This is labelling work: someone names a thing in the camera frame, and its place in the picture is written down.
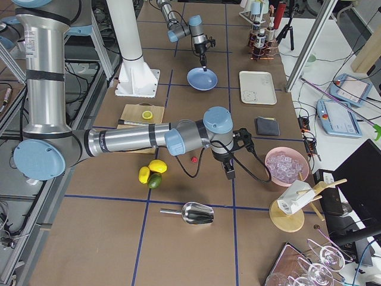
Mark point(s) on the yellow lemon left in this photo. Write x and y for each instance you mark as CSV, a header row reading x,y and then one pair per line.
x,y
144,174

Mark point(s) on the blue teach pendant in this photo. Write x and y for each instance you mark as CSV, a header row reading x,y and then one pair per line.
x,y
336,120
350,89

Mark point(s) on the copper wire bottle rack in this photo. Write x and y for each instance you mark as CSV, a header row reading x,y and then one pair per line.
x,y
262,41

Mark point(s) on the silver metal scoop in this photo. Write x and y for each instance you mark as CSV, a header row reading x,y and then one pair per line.
x,y
193,213

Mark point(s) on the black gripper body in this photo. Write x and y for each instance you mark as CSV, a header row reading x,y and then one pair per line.
x,y
223,158
200,48

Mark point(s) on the black handled knife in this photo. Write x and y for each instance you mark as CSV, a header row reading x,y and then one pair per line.
x,y
126,122

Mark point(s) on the yellow lemon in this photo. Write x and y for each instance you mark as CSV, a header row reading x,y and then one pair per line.
x,y
158,166
144,174

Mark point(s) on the black camera tripod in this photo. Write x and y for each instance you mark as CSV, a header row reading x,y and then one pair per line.
x,y
288,27

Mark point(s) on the pink bowl with ice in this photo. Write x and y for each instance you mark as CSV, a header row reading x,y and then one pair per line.
x,y
286,165

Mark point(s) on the black monitor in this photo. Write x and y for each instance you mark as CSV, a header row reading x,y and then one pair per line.
x,y
362,190

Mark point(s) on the cream plastic tray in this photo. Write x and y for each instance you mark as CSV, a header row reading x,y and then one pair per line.
x,y
257,88

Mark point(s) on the green lime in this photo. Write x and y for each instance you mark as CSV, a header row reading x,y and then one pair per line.
x,y
154,181

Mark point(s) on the blue teach pendant near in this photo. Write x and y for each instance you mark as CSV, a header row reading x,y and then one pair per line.
x,y
336,120

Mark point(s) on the blue plate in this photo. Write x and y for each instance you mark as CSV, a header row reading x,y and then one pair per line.
x,y
202,80

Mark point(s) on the lemon half slice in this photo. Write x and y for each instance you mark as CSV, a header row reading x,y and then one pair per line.
x,y
147,115

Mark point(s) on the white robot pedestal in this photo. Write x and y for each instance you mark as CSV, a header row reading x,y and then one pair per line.
x,y
135,79

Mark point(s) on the wooden cup stand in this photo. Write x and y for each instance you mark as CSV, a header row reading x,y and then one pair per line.
x,y
293,223

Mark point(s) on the wooden cutting board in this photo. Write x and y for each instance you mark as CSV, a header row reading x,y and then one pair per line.
x,y
133,112

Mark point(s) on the red bottle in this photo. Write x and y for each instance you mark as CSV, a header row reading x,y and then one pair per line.
x,y
279,12

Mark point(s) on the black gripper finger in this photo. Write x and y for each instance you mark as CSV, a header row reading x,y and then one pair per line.
x,y
228,174
203,63
232,173

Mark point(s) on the red strawberry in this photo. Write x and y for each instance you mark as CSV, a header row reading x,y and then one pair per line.
x,y
193,159

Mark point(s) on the clear wine glass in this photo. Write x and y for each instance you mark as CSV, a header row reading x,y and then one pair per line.
x,y
330,256

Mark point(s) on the yellow lemon upper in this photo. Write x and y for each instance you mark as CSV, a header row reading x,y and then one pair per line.
x,y
158,166

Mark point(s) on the blue teach pendant far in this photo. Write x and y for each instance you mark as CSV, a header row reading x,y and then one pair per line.
x,y
350,89

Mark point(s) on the white carton on stand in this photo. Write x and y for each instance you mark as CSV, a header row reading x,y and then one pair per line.
x,y
298,195

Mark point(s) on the dark grey folded cloth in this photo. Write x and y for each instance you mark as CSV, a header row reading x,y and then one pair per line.
x,y
268,127

